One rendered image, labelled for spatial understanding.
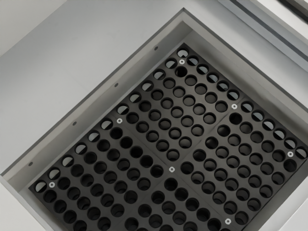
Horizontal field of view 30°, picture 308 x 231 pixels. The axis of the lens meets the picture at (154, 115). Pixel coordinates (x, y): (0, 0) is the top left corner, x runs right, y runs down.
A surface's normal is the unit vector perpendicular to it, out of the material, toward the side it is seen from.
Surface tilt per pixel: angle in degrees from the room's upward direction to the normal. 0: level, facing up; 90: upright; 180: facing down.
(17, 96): 0
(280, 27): 90
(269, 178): 0
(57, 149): 90
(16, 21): 90
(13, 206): 0
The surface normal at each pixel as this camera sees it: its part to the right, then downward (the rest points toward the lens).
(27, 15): 0.72, 0.65
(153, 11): -0.02, -0.37
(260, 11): -0.70, 0.67
